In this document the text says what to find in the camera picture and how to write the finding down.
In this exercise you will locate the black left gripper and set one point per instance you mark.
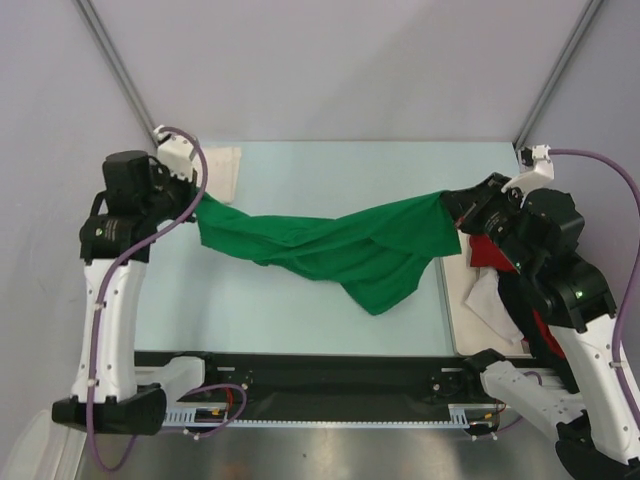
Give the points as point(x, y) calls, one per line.
point(161, 172)

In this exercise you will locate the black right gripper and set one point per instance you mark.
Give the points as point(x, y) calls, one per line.
point(470, 202)

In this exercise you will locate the green t shirt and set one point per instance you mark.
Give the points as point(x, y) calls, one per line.
point(377, 255)

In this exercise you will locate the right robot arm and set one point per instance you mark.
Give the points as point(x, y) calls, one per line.
point(538, 233)

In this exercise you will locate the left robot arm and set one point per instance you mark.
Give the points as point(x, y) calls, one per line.
point(106, 397)

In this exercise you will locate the red t shirt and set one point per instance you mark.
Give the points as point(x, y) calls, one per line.
point(485, 254)

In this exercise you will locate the folded white t shirt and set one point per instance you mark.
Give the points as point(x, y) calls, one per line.
point(223, 164)

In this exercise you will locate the white t shirt in tray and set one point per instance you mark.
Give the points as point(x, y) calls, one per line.
point(484, 301)

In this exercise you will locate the white tray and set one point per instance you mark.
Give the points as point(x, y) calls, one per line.
point(470, 334)

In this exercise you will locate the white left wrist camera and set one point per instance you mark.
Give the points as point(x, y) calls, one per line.
point(175, 150)

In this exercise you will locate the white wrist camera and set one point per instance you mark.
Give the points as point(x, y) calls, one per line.
point(175, 150)
point(536, 170)

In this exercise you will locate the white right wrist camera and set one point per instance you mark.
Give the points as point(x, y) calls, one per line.
point(536, 170)

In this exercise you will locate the aluminium right frame post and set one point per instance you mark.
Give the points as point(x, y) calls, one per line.
point(568, 53)

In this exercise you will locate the aluminium frame post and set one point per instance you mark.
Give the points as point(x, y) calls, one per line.
point(568, 53)
point(108, 50)

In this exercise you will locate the aluminium left frame post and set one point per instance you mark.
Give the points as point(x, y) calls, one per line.
point(108, 50)

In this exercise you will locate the white slotted cable duct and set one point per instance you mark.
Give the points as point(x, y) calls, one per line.
point(207, 419)

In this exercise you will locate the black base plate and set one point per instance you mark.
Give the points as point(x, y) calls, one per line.
point(283, 386)

